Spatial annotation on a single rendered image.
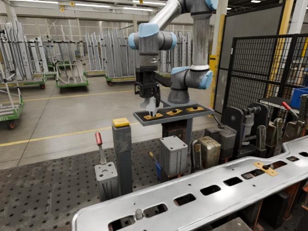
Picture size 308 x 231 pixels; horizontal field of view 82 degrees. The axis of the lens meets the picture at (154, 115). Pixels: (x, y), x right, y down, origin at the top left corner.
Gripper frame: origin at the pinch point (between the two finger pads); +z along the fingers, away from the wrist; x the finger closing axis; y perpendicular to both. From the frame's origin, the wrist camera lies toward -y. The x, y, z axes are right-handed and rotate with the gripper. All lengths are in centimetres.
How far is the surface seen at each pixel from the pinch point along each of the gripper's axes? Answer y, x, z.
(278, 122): -59, 26, 9
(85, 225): 36.8, 24.1, 17.9
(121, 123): 15.3, -0.4, 2.0
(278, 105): -114, 2, 15
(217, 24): -622, -502, -114
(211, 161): -14.2, 23.1, 16.9
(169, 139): 0.8, 13.2, 6.8
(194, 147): -6.2, 20.2, 9.3
